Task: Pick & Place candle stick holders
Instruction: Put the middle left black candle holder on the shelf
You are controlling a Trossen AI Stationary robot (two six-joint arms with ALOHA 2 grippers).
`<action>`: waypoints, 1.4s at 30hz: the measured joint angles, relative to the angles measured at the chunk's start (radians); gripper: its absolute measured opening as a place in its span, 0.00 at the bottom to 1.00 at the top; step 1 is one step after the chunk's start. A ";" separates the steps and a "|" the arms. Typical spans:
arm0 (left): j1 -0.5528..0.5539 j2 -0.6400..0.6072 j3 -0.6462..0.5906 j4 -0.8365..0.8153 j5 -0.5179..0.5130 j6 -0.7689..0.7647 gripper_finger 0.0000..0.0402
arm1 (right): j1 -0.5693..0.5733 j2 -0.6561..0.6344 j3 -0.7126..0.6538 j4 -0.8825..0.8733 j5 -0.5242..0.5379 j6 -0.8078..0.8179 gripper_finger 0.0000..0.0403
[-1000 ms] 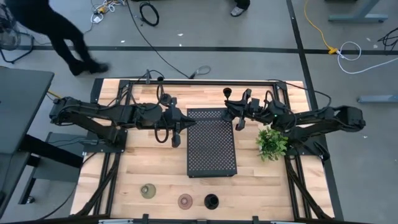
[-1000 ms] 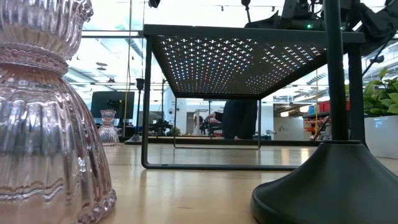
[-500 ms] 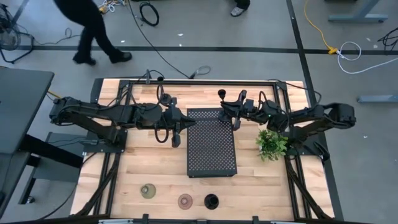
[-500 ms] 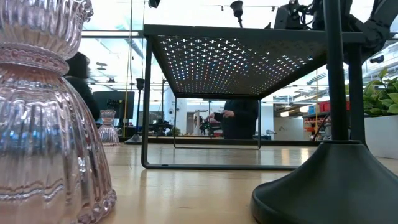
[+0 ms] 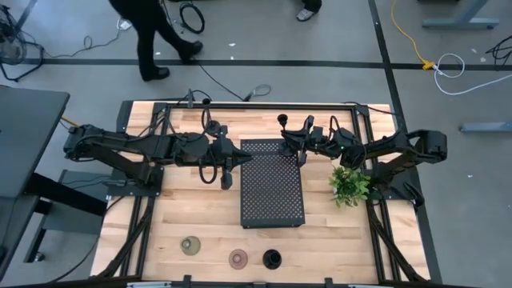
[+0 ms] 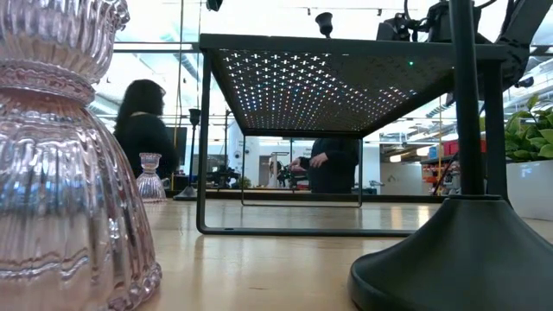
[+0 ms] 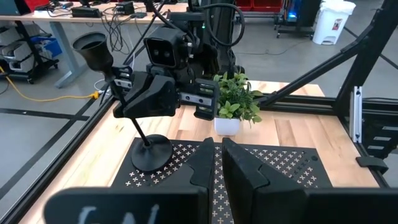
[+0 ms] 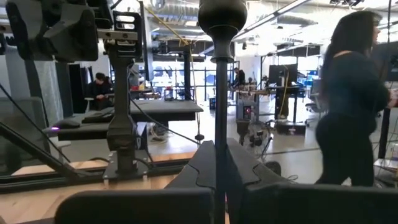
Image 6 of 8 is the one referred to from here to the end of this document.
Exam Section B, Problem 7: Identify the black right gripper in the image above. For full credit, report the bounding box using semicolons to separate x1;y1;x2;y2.
376;0;451;43

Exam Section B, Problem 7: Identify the clear ribbed glass candle holder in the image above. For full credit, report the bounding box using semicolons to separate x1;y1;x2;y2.
136;152;168;204

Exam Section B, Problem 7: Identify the pink ribbed glass candle holder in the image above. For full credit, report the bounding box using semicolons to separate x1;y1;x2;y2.
0;0;163;311

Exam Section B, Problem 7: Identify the black perforated metal shelf riser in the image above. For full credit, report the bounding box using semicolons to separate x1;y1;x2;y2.
196;33;512;238

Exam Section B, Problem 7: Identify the shelf with red bins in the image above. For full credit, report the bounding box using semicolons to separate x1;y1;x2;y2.
421;138;487;195

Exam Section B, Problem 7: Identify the person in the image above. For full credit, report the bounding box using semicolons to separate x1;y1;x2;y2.
288;137;360;195
112;79;181;181

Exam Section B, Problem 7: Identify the green plant in white pot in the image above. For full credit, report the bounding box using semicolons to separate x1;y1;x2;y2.
479;92;553;222

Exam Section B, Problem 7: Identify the black computer monitor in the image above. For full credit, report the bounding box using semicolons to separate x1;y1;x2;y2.
166;126;188;166

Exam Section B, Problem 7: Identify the black table frame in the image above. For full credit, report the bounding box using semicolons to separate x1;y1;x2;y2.
166;188;447;204

